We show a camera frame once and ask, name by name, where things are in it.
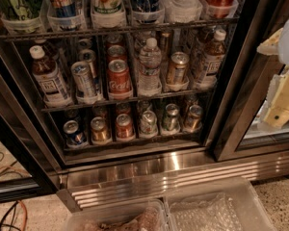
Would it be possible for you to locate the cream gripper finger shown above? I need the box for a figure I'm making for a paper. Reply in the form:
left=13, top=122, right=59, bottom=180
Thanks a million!
left=257, top=28, right=282, bottom=56
left=262, top=71, right=289, bottom=128

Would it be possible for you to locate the silver redbull can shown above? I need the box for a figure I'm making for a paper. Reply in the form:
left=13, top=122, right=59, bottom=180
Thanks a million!
left=71, top=62, right=96, bottom=97
left=78, top=49, right=98, bottom=81

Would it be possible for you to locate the gold can bottom right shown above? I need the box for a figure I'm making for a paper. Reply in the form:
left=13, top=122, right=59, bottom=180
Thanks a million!
left=184, top=105, right=203, bottom=130

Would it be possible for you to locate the gold can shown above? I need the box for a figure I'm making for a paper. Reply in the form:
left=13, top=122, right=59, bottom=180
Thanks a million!
left=184, top=105, right=203, bottom=130
left=91, top=116, right=111, bottom=142

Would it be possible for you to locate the gold can middle shelf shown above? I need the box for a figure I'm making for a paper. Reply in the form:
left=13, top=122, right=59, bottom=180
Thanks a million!
left=166, top=52, right=190, bottom=85

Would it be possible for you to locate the water bottle top shelf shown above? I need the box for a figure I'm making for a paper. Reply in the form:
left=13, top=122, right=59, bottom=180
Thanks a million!
left=163, top=0, right=202, bottom=23

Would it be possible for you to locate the green-silver can bottom shelf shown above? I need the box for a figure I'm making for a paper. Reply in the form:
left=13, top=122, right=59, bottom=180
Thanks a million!
left=162, top=103, right=179, bottom=132

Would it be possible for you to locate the silver can bottom shelf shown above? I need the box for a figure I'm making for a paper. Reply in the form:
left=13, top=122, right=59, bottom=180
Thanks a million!
left=140, top=111, right=158, bottom=138

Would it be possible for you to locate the front red coca-cola can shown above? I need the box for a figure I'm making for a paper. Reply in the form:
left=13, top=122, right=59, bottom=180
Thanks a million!
left=107, top=60, right=131, bottom=94

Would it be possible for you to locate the red coca-cola can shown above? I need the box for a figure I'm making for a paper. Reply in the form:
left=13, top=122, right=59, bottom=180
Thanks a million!
left=107, top=60, right=131, bottom=94
left=107, top=45, right=127, bottom=63

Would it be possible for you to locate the red can bottom shelf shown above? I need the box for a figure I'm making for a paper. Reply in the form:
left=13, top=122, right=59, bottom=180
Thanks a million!
left=116, top=114, right=134, bottom=139

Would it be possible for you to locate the gold can bottom left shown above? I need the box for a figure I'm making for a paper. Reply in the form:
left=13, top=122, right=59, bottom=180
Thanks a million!
left=91, top=116, right=111, bottom=142

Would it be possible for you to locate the redbull can top shelf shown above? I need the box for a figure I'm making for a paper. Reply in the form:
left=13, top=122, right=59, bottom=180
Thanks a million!
left=44, top=0, right=77, bottom=18

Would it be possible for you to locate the blue pepsi can bottom shelf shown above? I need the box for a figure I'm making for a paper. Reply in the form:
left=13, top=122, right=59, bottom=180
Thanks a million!
left=64, top=120, right=87, bottom=145

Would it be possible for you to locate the green can top shelf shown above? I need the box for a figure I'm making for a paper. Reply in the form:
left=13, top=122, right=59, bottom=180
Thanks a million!
left=0, top=0, right=44, bottom=21

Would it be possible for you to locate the right tea bottle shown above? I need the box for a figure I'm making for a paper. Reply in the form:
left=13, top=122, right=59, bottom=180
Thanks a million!
left=195, top=29, right=226, bottom=85

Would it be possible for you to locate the tea bottle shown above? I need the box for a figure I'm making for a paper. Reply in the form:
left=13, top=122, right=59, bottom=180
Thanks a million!
left=195, top=29, right=226, bottom=85
left=29, top=45, right=72, bottom=107

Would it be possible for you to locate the clear water bottle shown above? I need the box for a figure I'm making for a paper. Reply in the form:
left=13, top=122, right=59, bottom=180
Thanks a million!
left=138, top=38, right=162, bottom=90

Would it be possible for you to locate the right clear plastic bin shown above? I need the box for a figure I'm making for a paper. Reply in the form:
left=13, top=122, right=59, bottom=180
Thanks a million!
left=164, top=177, right=277, bottom=231

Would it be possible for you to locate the clear plastic bin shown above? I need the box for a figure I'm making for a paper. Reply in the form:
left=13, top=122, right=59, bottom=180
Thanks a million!
left=164, top=177, right=277, bottom=231
left=62, top=199, right=170, bottom=231

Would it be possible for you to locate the left clear plastic bin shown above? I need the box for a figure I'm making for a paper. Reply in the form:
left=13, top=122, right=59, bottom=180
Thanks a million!
left=62, top=199, right=170, bottom=231

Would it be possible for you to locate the front left tea bottle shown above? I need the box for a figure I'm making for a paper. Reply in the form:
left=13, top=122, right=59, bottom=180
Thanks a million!
left=29, top=45, right=72, bottom=107

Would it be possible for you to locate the orange cable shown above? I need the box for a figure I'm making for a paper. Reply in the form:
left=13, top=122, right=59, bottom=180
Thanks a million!
left=0, top=166, right=32, bottom=231

